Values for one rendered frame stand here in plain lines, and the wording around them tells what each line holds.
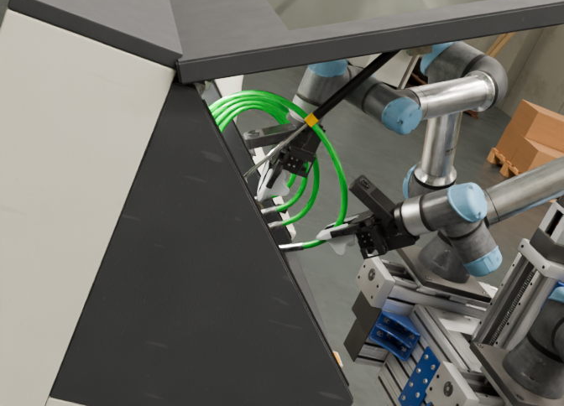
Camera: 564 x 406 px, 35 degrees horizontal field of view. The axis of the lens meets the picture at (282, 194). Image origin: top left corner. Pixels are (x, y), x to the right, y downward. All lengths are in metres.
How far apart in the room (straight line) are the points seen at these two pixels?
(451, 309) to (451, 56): 0.72
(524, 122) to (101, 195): 7.99
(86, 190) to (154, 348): 0.35
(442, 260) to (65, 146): 1.25
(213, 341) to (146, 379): 0.15
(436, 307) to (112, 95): 1.30
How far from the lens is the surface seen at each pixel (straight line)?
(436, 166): 2.41
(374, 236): 1.79
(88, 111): 1.49
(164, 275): 1.62
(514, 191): 1.88
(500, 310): 2.37
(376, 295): 2.39
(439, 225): 1.73
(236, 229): 1.59
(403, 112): 1.84
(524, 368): 2.08
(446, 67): 2.21
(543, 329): 2.07
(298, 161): 1.91
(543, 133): 9.33
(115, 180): 1.54
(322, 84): 1.85
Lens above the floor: 1.83
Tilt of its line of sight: 19 degrees down
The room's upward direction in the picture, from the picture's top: 25 degrees clockwise
